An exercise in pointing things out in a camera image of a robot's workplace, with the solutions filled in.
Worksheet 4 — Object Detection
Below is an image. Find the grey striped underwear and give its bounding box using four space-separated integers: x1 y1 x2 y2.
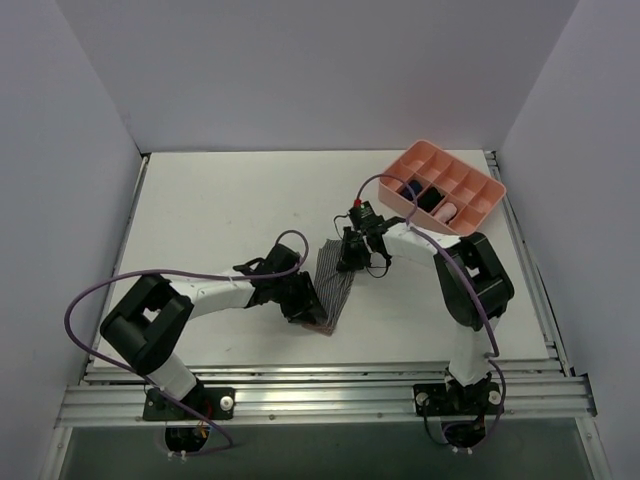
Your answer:
307 239 355 336

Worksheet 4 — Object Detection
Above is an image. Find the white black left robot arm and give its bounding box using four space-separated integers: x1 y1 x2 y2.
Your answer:
100 244 327 419

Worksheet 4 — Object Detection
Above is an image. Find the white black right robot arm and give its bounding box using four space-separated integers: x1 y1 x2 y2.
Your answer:
336 199 515 413

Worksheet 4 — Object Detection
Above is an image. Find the blue rolled cloth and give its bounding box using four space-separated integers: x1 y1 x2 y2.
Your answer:
400 180 423 202

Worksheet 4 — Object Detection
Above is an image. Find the black rolled cloth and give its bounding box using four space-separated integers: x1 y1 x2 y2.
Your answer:
418 186 445 213

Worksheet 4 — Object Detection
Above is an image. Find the pink rolled cloth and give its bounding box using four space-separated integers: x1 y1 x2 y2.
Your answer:
433 202 458 224

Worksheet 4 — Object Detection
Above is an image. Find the pink compartment tray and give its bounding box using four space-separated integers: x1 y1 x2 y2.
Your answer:
378 140 506 236

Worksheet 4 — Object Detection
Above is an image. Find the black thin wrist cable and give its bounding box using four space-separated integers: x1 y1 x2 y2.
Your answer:
332 214 393 280

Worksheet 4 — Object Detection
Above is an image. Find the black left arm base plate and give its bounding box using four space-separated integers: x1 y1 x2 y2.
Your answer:
142 385 236 422

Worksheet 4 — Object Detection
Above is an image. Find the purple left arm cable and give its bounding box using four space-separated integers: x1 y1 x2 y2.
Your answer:
65 229 310 454

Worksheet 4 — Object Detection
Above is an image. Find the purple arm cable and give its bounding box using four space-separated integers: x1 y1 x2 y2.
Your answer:
65 229 310 454
355 173 507 451

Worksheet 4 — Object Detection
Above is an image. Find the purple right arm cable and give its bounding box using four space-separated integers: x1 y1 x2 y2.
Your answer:
355 173 507 451

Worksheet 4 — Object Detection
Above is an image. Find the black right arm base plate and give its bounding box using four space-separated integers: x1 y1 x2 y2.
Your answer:
412 381 504 417

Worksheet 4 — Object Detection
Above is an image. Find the aluminium frame rail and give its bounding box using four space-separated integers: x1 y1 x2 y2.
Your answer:
56 360 596 427

